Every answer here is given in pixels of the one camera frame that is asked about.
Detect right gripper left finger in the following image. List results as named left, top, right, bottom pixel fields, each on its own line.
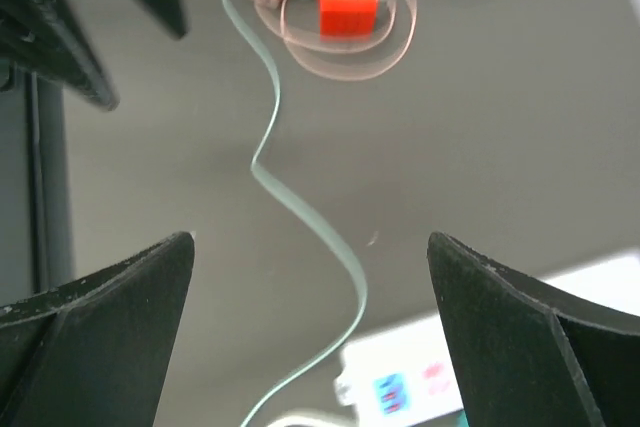
left=1, top=232, right=195, bottom=426

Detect white teal strip cord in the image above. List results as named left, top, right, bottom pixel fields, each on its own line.
left=264, top=409, right=359, bottom=427

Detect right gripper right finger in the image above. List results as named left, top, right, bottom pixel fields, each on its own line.
left=427, top=232, right=639, bottom=426

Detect pale green charging cable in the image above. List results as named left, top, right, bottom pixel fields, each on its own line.
left=219, top=0, right=369, bottom=427

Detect pink charging cable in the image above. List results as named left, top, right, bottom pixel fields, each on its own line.
left=252, top=0, right=419, bottom=82

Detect white power strip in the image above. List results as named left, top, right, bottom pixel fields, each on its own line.
left=334, top=248, right=639, bottom=426

